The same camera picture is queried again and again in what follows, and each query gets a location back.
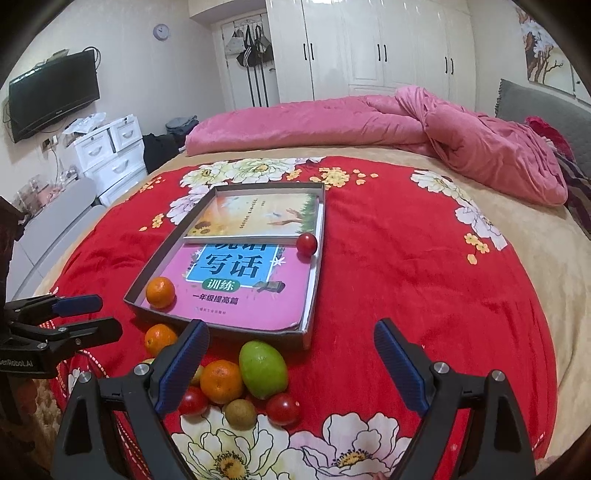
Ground red floral blanket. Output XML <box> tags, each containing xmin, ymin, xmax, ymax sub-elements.
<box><xmin>9</xmin><ymin>154</ymin><xmax>591</xmax><ymax>480</ymax></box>

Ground grey headboard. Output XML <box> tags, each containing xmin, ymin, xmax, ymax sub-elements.
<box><xmin>495</xmin><ymin>78</ymin><xmax>591</xmax><ymax>181</ymax></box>

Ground white wardrobe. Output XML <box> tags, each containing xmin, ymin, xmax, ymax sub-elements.
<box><xmin>265</xmin><ymin>0</ymin><xmax>476</xmax><ymax>109</ymax></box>

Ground green apple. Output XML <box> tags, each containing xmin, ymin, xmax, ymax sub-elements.
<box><xmin>239</xmin><ymin>340</ymin><xmax>289</xmax><ymax>400</ymax></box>

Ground orange tangerine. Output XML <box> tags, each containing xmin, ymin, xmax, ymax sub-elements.
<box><xmin>199</xmin><ymin>360</ymin><xmax>245</xmax><ymax>406</ymax></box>
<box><xmin>144</xmin><ymin>324</ymin><xmax>179</xmax><ymax>357</ymax></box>
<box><xmin>145</xmin><ymin>276</ymin><xmax>177</xmax><ymax>309</ymax></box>

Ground white door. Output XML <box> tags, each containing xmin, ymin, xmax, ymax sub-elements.
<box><xmin>217</xmin><ymin>18</ymin><xmax>280</xmax><ymax>112</ymax></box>

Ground pink quilt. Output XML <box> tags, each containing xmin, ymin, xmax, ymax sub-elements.
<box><xmin>185</xmin><ymin>85</ymin><xmax>568</xmax><ymax>206</ymax></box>

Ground pink book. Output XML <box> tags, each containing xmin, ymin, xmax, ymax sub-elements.
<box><xmin>166</xmin><ymin>242</ymin><xmax>319</xmax><ymax>333</ymax></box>

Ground black hanging bag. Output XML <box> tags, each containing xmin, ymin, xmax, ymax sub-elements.
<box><xmin>236</xmin><ymin>25</ymin><xmax>277</xmax><ymax>69</ymax></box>

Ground shallow grey cardboard box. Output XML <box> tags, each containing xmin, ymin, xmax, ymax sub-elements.
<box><xmin>123</xmin><ymin>182</ymin><xmax>326</xmax><ymax>352</ymax></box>

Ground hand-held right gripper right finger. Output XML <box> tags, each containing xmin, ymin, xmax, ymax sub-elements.
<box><xmin>374</xmin><ymin>318</ymin><xmax>539</xmax><ymax>480</ymax></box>

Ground floral wall painting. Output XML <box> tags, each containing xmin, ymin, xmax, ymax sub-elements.
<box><xmin>517</xmin><ymin>4</ymin><xmax>591</xmax><ymax>100</ymax></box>

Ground grey bag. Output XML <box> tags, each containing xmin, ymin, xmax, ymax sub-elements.
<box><xmin>165</xmin><ymin>115</ymin><xmax>199</xmax><ymax>137</ymax></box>

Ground sunflower cover book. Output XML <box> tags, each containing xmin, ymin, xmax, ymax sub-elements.
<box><xmin>184</xmin><ymin>193</ymin><xmax>321</xmax><ymax>243</ymax></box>

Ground black flat television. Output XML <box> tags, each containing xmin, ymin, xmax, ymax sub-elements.
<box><xmin>8</xmin><ymin>50</ymin><xmax>101</xmax><ymax>144</ymax></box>

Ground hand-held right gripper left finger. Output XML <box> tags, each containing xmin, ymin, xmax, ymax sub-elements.
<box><xmin>51</xmin><ymin>318</ymin><xmax>211</xmax><ymax>480</ymax></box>

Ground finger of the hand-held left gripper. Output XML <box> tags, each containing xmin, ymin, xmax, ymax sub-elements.
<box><xmin>4</xmin><ymin>294</ymin><xmax>103</xmax><ymax>325</ymax></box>
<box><xmin>0</xmin><ymin>316</ymin><xmax>123</xmax><ymax>379</ymax></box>

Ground small yellowish round fruit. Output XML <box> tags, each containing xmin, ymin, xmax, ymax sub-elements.
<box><xmin>224</xmin><ymin>399</ymin><xmax>257</xmax><ymax>428</ymax></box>

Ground white drawer cabinet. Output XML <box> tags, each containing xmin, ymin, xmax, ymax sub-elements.
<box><xmin>69</xmin><ymin>114</ymin><xmax>148</xmax><ymax>206</ymax></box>

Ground light grey bench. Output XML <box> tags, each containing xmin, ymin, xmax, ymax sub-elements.
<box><xmin>9</xmin><ymin>178</ymin><xmax>108</xmax><ymax>301</ymax></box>

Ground dark red cloth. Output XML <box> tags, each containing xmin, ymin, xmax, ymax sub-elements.
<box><xmin>525</xmin><ymin>116</ymin><xmax>575</xmax><ymax>162</ymax></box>

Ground white plastic bag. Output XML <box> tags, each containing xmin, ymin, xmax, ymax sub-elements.
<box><xmin>62</xmin><ymin>112</ymin><xmax>109</xmax><ymax>136</ymax></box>

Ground striped pillow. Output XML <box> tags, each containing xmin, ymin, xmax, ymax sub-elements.
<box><xmin>554</xmin><ymin>152</ymin><xmax>591</xmax><ymax>241</ymax></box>

